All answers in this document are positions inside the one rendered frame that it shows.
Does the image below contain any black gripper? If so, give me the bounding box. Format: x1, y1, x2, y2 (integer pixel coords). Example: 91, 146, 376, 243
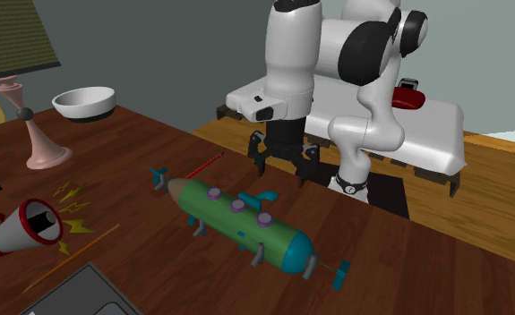
247, 115, 322, 189

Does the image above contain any green toy submarine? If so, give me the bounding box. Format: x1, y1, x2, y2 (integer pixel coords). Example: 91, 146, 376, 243
148, 166, 352, 292

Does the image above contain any red pencil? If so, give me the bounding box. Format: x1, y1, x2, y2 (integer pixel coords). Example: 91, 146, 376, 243
184, 151, 226, 181

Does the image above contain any black robot stand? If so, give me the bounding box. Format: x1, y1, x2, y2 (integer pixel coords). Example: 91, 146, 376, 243
304, 160, 411, 220

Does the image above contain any red cushion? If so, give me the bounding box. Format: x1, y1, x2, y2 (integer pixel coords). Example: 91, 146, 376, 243
391, 85, 427, 111

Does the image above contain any brown wooden desk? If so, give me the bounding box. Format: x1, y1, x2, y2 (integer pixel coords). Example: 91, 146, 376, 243
0, 104, 515, 315

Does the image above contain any white bowl with black base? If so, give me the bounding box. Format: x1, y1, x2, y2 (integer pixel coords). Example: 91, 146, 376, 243
51, 86, 118, 123

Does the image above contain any thin orange stick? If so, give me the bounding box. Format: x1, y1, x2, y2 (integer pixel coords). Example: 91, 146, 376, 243
21, 223, 122, 294

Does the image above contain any grey flat device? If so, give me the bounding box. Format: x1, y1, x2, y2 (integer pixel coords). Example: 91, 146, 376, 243
18, 261, 145, 315

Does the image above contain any red and white megaphone toy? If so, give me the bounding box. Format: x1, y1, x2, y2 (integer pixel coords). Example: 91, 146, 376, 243
0, 180, 97, 266

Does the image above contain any pink lamp with green shade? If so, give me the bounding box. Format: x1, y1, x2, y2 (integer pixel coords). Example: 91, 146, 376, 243
0, 0, 74, 171

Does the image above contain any white bed with wooden frame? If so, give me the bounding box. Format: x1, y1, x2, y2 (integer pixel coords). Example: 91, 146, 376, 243
215, 73, 468, 199

